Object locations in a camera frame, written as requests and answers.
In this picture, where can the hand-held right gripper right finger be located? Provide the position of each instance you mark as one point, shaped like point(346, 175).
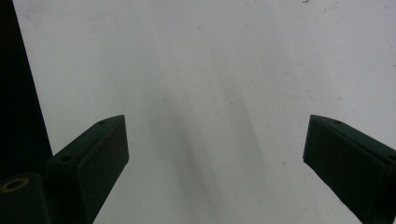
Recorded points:
point(351, 168)

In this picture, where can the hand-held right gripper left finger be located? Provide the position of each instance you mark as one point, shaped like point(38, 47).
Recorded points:
point(90, 168)

